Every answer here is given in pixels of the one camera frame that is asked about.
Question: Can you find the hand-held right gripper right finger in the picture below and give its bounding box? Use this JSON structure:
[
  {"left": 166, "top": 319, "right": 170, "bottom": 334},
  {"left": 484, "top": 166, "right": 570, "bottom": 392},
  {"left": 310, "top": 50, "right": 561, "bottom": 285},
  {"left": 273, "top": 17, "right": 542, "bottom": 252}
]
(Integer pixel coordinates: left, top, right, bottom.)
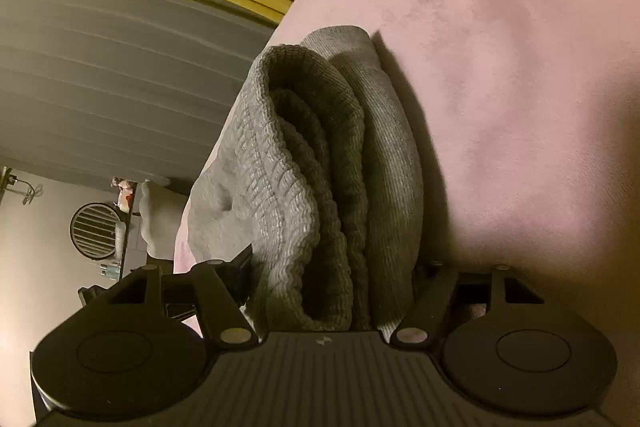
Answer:
[{"left": 390, "top": 260, "right": 544, "bottom": 350}]

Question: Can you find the round slatted fan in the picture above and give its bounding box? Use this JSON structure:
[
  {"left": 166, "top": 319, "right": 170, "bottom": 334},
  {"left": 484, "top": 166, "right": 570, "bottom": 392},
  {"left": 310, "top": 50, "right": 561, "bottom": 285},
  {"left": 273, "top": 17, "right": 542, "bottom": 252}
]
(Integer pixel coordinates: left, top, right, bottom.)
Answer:
[{"left": 70, "top": 202, "right": 126, "bottom": 262}]

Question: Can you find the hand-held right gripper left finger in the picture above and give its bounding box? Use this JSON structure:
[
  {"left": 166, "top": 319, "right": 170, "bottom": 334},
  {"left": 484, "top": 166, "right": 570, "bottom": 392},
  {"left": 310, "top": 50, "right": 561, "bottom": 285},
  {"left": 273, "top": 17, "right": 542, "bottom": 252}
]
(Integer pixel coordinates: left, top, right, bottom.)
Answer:
[{"left": 106, "top": 244, "right": 262, "bottom": 351}]

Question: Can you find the small pink figurine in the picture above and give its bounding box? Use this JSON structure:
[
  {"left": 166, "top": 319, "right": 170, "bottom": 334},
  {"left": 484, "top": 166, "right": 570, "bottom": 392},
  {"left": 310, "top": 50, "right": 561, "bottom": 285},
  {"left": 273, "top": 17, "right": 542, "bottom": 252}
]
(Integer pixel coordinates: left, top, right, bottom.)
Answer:
[{"left": 111, "top": 177, "right": 137, "bottom": 212}]

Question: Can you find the pink fleece blanket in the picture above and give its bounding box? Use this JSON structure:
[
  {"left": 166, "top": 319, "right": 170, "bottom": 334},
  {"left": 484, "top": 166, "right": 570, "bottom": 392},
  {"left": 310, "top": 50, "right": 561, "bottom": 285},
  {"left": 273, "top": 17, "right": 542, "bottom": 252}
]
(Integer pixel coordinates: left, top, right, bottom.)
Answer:
[{"left": 172, "top": 0, "right": 640, "bottom": 388}]

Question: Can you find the white cloth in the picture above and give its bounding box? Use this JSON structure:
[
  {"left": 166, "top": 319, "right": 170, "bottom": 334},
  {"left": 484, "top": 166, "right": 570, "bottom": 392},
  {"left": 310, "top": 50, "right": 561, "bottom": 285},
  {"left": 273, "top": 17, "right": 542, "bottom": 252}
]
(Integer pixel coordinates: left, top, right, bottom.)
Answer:
[{"left": 138, "top": 179, "right": 189, "bottom": 261}]

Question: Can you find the grey knitted sock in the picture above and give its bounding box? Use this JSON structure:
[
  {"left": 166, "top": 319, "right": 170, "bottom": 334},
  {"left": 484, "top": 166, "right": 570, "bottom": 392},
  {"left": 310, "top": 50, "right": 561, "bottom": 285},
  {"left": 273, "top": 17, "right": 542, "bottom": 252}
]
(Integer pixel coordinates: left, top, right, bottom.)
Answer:
[{"left": 189, "top": 25, "right": 425, "bottom": 342}]

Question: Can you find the grey curtain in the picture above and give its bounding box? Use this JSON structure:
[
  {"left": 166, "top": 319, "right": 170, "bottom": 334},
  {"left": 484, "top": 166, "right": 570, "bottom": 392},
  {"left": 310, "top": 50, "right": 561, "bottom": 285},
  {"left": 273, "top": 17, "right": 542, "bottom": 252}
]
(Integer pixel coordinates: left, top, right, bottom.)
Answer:
[{"left": 0, "top": 0, "right": 281, "bottom": 184}]

